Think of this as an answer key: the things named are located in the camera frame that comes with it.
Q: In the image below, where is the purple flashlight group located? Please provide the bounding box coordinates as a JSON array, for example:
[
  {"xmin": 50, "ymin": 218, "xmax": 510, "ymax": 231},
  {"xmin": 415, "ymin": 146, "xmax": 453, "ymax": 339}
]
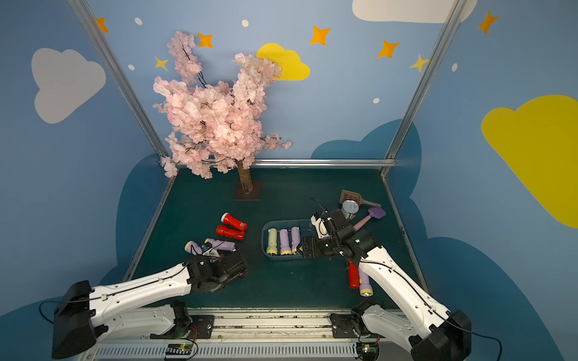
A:
[{"xmin": 291, "ymin": 227, "xmax": 301, "ymax": 254}]

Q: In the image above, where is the light purple flashlight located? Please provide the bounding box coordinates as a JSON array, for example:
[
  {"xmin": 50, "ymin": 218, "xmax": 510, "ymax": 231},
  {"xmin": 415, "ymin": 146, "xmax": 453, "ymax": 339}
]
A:
[{"xmin": 279, "ymin": 229, "xmax": 292, "ymax": 255}]

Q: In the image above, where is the teal plastic storage box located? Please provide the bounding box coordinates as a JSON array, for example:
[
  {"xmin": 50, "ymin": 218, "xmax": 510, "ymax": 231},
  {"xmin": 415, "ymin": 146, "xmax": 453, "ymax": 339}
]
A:
[{"xmin": 260, "ymin": 219, "xmax": 317, "ymax": 261}]

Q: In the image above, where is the pale yellow flashlight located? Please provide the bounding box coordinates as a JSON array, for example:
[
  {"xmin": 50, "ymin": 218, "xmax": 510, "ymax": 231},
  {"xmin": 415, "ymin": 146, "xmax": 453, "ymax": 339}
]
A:
[{"xmin": 266, "ymin": 228, "xmax": 278, "ymax": 255}]

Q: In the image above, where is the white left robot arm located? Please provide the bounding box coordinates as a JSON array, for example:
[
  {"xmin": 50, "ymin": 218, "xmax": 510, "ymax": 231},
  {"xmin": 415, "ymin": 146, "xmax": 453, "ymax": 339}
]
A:
[{"xmin": 51, "ymin": 251, "xmax": 248, "ymax": 359}]

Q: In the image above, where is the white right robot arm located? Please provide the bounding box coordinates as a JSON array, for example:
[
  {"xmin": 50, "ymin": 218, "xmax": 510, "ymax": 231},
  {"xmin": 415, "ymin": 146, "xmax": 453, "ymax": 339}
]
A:
[{"xmin": 297, "ymin": 210, "xmax": 472, "ymax": 360}]

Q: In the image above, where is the purple flashlight left far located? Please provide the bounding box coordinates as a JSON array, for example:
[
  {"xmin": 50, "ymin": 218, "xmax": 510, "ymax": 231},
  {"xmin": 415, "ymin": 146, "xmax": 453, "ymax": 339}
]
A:
[{"xmin": 185, "ymin": 241, "xmax": 203, "ymax": 255}]

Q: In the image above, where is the purple flashlight front left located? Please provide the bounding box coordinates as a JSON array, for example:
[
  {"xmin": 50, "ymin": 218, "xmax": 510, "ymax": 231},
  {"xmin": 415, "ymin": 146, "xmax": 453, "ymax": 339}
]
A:
[{"xmin": 205, "ymin": 239, "xmax": 236, "ymax": 252}]

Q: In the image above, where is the silver pull-tab tin can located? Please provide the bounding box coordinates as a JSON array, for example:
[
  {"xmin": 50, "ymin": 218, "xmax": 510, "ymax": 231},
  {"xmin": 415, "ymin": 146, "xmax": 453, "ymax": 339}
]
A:
[{"xmin": 341, "ymin": 199, "xmax": 360, "ymax": 221}]

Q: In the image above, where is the red flashlight right group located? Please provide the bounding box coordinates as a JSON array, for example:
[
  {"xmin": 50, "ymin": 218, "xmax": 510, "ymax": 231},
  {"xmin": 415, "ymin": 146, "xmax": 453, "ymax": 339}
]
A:
[{"xmin": 347, "ymin": 261, "xmax": 360, "ymax": 289}]

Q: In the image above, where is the brown plastic litter scoop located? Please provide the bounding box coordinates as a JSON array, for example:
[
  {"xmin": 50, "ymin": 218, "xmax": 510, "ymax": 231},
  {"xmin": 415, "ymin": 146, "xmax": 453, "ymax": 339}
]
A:
[{"xmin": 340, "ymin": 190, "xmax": 382, "ymax": 208}]

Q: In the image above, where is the purple flashlight far right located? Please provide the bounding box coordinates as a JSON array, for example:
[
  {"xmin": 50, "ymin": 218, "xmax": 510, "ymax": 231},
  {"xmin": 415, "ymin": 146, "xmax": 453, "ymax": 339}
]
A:
[{"xmin": 358, "ymin": 269, "xmax": 373, "ymax": 297}]

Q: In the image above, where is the left green circuit board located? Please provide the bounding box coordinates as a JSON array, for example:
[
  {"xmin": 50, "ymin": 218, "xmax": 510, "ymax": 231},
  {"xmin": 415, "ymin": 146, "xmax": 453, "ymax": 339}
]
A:
[{"xmin": 164, "ymin": 343, "xmax": 195, "ymax": 360}]

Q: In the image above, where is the green circuit board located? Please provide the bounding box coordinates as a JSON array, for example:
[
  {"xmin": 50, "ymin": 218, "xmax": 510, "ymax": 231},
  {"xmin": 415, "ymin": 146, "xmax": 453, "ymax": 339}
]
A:
[
  {"xmin": 164, "ymin": 343, "xmax": 195, "ymax": 360},
  {"xmin": 355, "ymin": 343, "xmax": 379, "ymax": 361}
]

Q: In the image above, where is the right green circuit board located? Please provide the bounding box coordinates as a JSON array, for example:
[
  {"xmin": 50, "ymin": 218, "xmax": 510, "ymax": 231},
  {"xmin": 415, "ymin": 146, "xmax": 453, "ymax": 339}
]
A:
[{"xmin": 355, "ymin": 343, "xmax": 379, "ymax": 361}]

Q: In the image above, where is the pink blossom artificial tree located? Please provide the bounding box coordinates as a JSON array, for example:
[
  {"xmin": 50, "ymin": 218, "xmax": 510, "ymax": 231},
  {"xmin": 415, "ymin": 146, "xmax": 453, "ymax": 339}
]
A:
[{"xmin": 153, "ymin": 31, "xmax": 291, "ymax": 200}]

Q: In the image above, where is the purple spatula with pink handle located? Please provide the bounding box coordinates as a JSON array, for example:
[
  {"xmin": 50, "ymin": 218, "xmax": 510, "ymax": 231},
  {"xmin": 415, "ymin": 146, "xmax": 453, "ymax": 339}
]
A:
[{"xmin": 354, "ymin": 207, "xmax": 386, "ymax": 231}]

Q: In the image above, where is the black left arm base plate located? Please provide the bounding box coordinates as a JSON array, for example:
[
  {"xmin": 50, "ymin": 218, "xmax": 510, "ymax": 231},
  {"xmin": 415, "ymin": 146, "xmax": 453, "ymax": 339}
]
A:
[{"xmin": 150, "ymin": 301, "xmax": 215, "ymax": 341}]

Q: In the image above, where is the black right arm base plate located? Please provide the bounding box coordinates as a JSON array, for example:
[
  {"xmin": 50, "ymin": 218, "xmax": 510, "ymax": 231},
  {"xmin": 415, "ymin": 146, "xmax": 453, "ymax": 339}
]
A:
[{"xmin": 329, "ymin": 313, "xmax": 362, "ymax": 338}]

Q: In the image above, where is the aluminium frame rail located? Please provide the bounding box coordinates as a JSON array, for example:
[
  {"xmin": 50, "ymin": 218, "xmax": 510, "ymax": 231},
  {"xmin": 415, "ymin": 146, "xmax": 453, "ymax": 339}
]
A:
[{"xmin": 251, "ymin": 159, "xmax": 397, "ymax": 168}]

